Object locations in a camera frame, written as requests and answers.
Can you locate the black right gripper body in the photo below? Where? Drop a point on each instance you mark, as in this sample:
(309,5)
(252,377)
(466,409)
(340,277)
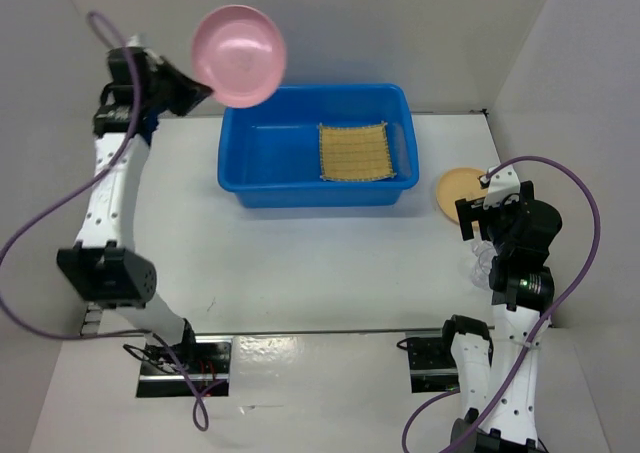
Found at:
(500,219)

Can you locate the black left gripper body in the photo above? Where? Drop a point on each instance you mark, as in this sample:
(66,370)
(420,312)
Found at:
(156,92)

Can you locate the pink plastic plate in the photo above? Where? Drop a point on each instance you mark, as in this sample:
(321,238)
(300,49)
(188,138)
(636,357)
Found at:
(240,54)

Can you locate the woven bamboo mat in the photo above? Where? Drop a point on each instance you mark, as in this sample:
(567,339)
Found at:
(355,154)

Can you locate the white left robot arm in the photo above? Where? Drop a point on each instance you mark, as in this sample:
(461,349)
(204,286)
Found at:
(102,265)

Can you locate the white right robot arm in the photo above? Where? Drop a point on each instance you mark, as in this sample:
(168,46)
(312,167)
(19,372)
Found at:
(497,366)

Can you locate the blue plastic bin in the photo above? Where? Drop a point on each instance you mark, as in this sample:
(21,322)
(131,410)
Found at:
(269,155)

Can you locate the yellow plastic plate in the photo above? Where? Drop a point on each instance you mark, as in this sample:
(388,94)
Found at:
(456,184)

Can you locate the clear plastic cup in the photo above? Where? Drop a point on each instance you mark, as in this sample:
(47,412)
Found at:
(484,252)

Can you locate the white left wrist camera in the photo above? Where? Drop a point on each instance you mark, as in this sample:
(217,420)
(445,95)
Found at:
(139,41)

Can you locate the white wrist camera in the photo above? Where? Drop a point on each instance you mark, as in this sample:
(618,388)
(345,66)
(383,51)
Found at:
(139,41)
(501,184)

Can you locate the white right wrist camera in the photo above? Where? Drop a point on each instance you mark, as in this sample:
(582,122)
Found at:
(501,184)

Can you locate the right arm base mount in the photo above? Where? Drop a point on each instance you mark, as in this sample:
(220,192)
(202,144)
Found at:
(431,367)

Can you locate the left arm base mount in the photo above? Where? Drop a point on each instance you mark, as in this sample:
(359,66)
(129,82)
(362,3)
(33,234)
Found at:
(208,368)

